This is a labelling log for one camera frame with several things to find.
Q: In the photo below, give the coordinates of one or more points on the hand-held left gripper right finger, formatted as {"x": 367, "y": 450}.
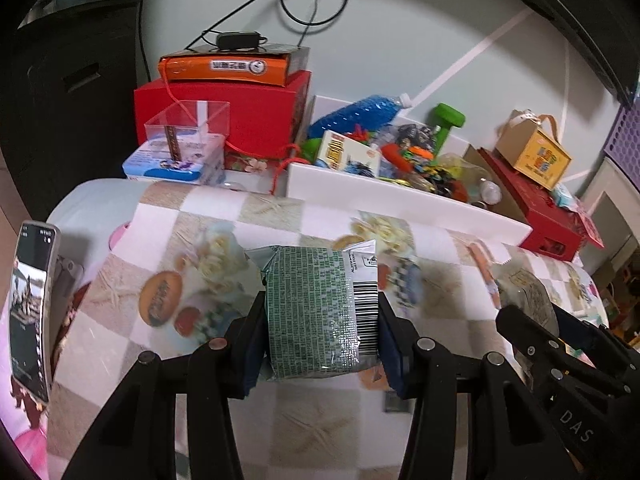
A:
{"x": 395, "y": 360}

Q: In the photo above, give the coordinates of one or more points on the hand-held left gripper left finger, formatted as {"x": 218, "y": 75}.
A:
{"x": 250, "y": 355}

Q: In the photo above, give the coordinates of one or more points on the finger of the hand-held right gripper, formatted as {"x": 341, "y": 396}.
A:
{"x": 525, "y": 335}
{"x": 580, "y": 332}

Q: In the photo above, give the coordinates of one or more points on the small clear packet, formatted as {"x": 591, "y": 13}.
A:
{"x": 527, "y": 290}

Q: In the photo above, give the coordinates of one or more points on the green snack packet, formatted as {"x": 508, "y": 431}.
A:
{"x": 310, "y": 310}

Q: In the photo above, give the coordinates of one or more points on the red patterned box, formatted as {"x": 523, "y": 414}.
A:
{"x": 590, "y": 227}

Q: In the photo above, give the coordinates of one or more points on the red gift box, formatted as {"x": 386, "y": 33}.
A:
{"x": 545, "y": 220}

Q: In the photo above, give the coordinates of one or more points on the white shelf unit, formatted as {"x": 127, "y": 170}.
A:
{"x": 610, "y": 200}

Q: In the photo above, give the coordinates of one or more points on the light blue tissue pack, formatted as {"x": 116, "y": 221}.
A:
{"x": 564, "y": 196}

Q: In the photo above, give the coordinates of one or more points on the clear plastic jar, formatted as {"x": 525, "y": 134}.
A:
{"x": 484, "y": 189}

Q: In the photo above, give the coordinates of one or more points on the white storage bin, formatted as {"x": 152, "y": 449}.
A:
{"x": 400, "y": 205}

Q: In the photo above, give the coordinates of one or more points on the clear phone stand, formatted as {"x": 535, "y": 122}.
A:
{"x": 67, "y": 280}

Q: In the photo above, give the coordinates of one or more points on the pile of colourful toys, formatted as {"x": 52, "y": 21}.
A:
{"x": 420, "y": 160}

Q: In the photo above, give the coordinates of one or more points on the blue white wipes pack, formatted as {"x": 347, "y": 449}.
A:
{"x": 170, "y": 165}

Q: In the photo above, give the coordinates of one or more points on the purple plastic basket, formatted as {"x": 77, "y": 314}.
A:
{"x": 625, "y": 130}

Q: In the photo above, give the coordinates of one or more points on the cartoon print carton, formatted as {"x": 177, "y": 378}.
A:
{"x": 347, "y": 152}

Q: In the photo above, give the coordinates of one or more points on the smartphone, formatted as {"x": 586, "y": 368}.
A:
{"x": 32, "y": 310}

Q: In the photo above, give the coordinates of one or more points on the green dumbbell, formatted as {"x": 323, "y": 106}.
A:
{"x": 447, "y": 125}

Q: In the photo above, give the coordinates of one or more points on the clear plastic box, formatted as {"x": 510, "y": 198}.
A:
{"x": 185, "y": 125}

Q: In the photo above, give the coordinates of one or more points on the large red box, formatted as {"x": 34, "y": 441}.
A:
{"x": 260, "y": 115}

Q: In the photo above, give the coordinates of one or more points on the blue bottle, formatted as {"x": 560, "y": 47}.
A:
{"x": 360, "y": 112}

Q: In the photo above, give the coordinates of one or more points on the orange box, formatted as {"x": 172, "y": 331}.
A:
{"x": 225, "y": 67}

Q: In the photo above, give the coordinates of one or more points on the black cabinet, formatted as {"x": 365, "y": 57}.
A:
{"x": 65, "y": 125}

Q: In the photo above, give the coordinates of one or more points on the black power adapter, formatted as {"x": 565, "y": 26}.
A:
{"x": 237, "y": 40}

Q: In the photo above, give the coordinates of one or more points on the black television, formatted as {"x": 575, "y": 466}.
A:
{"x": 575, "y": 5}

